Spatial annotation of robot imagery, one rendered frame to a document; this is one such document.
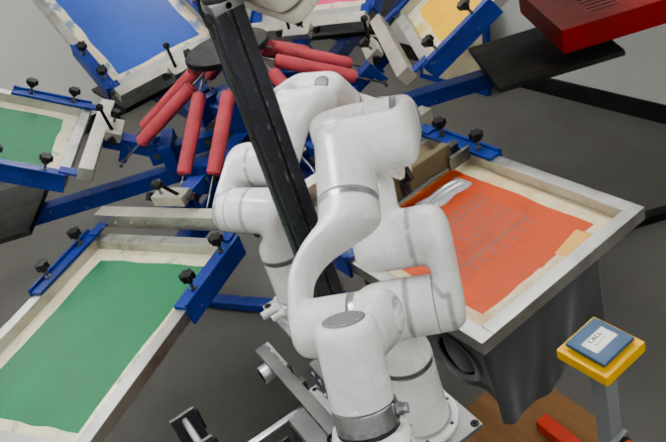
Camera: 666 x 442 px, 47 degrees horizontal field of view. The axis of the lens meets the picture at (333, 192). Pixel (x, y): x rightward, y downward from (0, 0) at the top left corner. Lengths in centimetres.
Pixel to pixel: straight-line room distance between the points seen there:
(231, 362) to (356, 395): 256
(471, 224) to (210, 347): 175
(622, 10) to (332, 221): 198
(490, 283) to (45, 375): 120
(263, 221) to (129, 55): 206
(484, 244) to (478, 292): 19
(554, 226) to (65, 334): 138
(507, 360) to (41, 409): 118
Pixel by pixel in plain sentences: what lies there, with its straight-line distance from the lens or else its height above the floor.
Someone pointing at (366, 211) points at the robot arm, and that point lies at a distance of 99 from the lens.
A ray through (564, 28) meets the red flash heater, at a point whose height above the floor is 111.
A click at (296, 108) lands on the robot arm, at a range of 162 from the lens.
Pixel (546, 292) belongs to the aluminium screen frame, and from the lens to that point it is 183.
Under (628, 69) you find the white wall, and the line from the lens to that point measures 425.
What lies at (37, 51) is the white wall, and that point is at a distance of 597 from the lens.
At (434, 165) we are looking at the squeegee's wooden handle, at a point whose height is 102.
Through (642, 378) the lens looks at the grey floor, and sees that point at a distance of 295.
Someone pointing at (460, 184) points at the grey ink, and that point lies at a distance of 227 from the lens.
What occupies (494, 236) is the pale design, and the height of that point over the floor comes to 96.
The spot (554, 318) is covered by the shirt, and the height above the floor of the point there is 77.
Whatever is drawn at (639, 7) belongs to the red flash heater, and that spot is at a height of 110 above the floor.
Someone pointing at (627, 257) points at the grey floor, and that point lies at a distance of 342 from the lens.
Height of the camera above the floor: 222
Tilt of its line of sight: 32 degrees down
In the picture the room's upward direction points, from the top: 18 degrees counter-clockwise
